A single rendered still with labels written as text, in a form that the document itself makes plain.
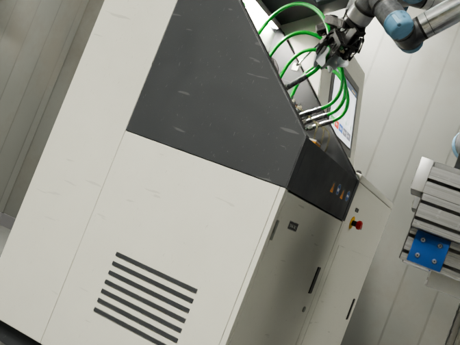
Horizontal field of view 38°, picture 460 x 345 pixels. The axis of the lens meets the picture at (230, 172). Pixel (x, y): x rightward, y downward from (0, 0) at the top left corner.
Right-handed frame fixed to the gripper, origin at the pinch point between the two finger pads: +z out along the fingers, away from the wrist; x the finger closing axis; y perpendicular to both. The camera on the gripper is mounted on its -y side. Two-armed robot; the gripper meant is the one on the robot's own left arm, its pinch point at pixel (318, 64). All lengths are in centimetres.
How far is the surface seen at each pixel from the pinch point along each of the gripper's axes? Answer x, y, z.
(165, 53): -44.1, -11.0, 18.5
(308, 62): 27, -39, 28
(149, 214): -46, 33, 45
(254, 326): -14, 67, 51
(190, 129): -38.1, 15.2, 24.0
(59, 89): -14, -191, 208
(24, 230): -74, 18, 80
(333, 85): 45, -37, 35
